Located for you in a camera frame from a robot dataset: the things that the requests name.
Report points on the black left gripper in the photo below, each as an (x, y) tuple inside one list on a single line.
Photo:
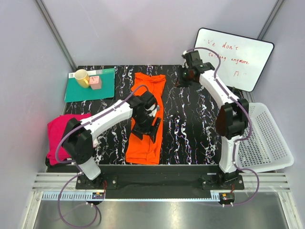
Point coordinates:
[(139, 131)]

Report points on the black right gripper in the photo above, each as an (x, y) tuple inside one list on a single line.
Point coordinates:
[(181, 82)]

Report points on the orange t shirt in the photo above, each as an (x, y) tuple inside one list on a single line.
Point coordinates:
[(145, 141)]

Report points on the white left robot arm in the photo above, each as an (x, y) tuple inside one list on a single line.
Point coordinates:
[(79, 136)]

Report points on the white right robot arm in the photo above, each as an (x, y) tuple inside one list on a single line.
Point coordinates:
[(233, 115)]

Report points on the white whiteboard with red writing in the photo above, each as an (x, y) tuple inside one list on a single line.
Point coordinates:
[(243, 59)]

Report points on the pink cube box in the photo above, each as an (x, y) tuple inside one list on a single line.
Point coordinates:
[(95, 82)]

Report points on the yellow mug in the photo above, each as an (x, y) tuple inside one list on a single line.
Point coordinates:
[(82, 78)]

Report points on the folded magenta t shirt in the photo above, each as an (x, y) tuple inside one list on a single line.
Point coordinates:
[(55, 132)]

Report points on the white perforated plastic basket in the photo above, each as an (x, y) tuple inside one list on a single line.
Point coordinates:
[(266, 149)]

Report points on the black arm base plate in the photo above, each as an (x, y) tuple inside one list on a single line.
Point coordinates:
[(162, 182)]

